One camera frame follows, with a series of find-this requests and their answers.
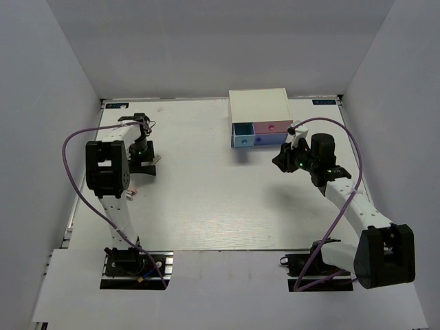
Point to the pink drawer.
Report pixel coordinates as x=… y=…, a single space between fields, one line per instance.
x=271 y=127

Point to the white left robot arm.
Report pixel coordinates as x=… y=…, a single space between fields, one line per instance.
x=110 y=162

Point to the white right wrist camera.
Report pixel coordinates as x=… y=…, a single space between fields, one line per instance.
x=295 y=132

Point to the pink eraser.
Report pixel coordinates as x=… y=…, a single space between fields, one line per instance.
x=131 y=192

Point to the left blue table label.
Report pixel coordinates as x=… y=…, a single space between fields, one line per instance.
x=117 y=105

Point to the right blue table label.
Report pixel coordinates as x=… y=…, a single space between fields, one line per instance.
x=324 y=102

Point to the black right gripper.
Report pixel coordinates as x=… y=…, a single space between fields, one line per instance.
x=284 y=159

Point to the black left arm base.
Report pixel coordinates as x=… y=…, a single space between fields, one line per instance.
x=137 y=271

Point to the light blue small drawer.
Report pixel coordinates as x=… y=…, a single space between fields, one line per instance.
x=243 y=135

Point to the white drawer cabinet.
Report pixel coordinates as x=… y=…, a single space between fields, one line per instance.
x=259 y=105

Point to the blue wide drawer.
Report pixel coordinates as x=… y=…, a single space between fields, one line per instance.
x=270 y=139

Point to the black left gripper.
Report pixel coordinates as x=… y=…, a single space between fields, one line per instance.
x=134 y=161

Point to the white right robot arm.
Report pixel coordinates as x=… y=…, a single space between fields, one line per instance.
x=385 y=252

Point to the blue table label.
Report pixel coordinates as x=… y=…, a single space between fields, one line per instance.
x=117 y=105
x=324 y=102

